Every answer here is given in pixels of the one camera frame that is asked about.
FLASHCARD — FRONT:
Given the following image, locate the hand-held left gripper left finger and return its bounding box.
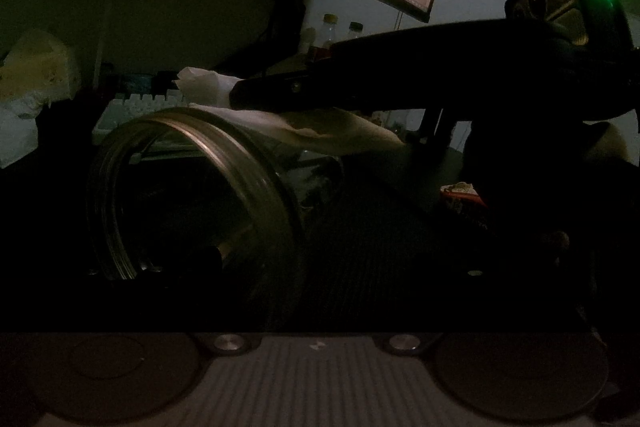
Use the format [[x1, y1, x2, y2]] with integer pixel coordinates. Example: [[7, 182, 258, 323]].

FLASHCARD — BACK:
[[82, 245, 251, 354]]

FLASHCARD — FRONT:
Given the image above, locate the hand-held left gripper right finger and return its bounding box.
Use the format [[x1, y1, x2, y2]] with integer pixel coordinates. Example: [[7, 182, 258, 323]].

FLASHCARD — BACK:
[[381, 257, 593, 354]]

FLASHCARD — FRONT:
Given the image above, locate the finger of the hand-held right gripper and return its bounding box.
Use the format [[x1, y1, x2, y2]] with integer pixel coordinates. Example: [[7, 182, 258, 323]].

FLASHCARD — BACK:
[[330, 18, 517, 68], [228, 57, 507, 114]]

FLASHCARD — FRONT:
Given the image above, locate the clear glass jar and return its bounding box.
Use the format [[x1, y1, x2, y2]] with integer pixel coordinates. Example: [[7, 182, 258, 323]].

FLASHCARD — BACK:
[[85, 108, 351, 308]]

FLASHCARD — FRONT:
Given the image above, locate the person's right hand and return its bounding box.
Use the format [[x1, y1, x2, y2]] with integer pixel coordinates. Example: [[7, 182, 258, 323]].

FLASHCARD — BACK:
[[586, 122, 633, 174]]

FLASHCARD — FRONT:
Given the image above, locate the yellow-capped bottle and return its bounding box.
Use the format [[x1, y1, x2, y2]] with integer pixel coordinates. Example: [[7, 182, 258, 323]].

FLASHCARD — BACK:
[[312, 13, 342, 60]]

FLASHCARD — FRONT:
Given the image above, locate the black monitor stand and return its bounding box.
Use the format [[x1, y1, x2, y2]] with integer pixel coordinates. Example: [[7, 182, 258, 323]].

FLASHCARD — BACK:
[[262, 0, 321, 80]]

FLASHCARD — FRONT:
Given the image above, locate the white keyboard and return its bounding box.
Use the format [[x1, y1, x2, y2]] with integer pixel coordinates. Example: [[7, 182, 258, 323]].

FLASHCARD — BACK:
[[92, 89, 193, 142]]

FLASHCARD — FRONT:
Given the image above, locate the tissue box with tissues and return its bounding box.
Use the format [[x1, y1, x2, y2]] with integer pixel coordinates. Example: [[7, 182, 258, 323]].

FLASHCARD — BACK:
[[0, 29, 81, 168]]

